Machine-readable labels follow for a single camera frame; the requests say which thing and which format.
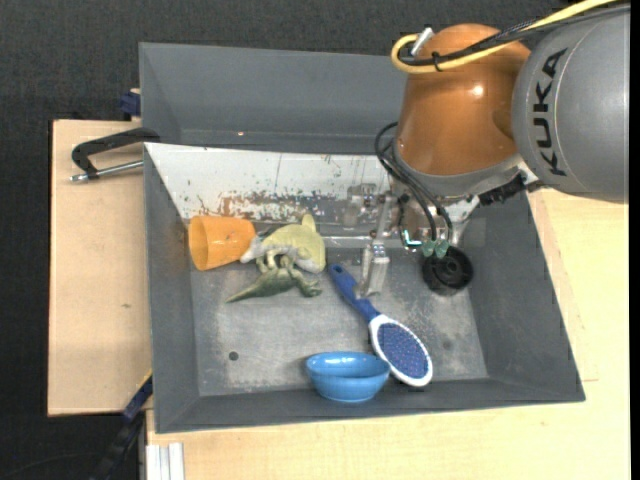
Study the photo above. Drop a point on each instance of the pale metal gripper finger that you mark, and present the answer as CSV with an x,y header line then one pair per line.
x,y
380,273
367,270

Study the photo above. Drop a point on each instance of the black round cap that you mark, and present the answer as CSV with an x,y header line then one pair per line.
x,y
447,272

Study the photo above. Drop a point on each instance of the pale green plush toy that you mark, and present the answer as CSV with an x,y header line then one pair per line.
x,y
297,243

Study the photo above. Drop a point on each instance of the blue and white hairbrush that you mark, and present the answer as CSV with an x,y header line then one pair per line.
x,y
402,350

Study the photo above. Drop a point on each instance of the green toy dinosaur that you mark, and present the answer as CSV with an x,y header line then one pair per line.
x,y
275,284

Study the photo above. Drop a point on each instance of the grey metal bin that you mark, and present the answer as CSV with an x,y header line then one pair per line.
x,y
280,328

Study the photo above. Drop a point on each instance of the blue bowl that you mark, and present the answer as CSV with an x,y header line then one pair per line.
x,y
347,380

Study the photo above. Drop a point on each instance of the orange plastic cup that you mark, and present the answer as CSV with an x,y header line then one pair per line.
x,y
217,243

